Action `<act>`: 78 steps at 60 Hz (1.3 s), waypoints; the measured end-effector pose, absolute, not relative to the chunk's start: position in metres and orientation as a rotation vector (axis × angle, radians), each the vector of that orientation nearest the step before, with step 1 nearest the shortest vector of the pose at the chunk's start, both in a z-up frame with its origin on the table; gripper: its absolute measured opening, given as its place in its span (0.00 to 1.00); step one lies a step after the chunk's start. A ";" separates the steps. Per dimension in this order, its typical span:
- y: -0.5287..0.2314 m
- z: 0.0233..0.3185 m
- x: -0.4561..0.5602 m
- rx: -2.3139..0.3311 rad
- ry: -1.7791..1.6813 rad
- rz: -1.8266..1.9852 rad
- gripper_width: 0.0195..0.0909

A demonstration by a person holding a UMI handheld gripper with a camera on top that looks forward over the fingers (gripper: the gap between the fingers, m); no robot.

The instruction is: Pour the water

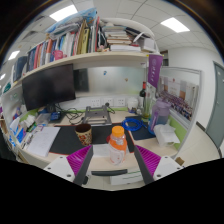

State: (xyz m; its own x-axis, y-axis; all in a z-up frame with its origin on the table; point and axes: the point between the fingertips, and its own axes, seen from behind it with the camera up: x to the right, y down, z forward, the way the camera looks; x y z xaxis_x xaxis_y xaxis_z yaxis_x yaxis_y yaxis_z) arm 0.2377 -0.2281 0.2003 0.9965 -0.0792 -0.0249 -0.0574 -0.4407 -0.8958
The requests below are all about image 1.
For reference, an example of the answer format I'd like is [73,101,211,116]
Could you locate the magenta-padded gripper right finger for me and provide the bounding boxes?
[133,144,185,186]

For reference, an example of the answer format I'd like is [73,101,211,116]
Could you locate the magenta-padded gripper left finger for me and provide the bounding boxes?
[43,144,95,187]

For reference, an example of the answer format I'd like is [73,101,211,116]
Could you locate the orange-capped drink bottle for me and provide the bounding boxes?
[108,125,128,166]

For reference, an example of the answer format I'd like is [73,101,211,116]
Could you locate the purple water bottle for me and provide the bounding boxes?
[147,98,172,134]

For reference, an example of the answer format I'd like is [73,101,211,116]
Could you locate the black desk mat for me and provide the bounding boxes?
[48,123,136,156]

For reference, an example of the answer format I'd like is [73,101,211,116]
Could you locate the open white notebook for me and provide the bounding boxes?
[25,125,62,158]

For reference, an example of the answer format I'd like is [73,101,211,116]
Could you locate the white tissue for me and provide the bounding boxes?
[153,123,181,148]

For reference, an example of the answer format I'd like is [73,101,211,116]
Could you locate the floral paper cup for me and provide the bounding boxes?
[74,123,93,147]

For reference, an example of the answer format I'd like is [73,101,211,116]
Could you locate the white labelled box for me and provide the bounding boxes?
[109,169,145,186]

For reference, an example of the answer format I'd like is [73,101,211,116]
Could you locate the small blue device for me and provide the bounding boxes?
[49,111,63,122]

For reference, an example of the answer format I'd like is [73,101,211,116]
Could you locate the black pen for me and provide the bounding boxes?
[90,168,129,177]

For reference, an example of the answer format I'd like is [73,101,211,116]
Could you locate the green glass tumbler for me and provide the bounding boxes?
[143,96,153,120]

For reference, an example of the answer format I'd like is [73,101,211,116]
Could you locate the grey metal laptop stand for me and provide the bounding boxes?
[81,104,113,127]

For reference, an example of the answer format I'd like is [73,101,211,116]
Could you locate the white ceramic jar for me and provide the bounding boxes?
[127,97,139,113]

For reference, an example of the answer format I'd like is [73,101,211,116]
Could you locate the photo poster board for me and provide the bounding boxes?
[159,66,203,129]

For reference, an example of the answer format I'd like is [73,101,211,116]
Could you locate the grey door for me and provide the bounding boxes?
[205,61,224,149]

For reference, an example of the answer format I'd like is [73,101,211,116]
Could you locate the dark wine bottle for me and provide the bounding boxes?
[139,80,148,108]

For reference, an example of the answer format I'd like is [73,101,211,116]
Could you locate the black computer monitor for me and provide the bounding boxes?
[21,63,77,112]

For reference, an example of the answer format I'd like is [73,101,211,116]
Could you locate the purple hanging banner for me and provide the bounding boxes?
[147,53,164,89]

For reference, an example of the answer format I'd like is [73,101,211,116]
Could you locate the ceiling lights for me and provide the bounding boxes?
[0,3,191,82]

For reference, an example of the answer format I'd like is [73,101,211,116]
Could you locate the black cables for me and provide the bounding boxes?
[61,105,84,125]

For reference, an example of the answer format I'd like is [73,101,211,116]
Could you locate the white wall sockets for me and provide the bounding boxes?
[89,96,127,108]

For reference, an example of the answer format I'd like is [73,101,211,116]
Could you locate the wall shelf with books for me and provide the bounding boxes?
[1,7,162,98]

